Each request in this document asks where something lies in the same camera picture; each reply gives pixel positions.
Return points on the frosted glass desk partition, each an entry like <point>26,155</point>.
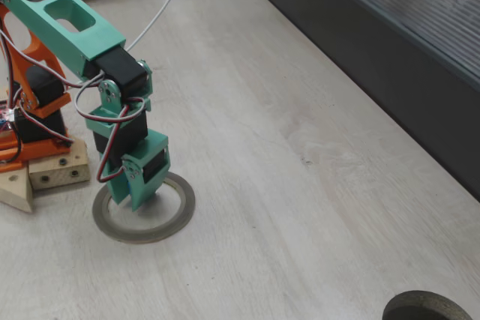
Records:
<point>412,72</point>

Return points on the red controller board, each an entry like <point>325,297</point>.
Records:
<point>3,110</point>

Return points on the wooden base block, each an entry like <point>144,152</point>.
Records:
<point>56,174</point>

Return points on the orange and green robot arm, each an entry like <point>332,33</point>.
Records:
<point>107,37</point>

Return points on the wooden plank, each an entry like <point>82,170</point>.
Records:
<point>15,189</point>

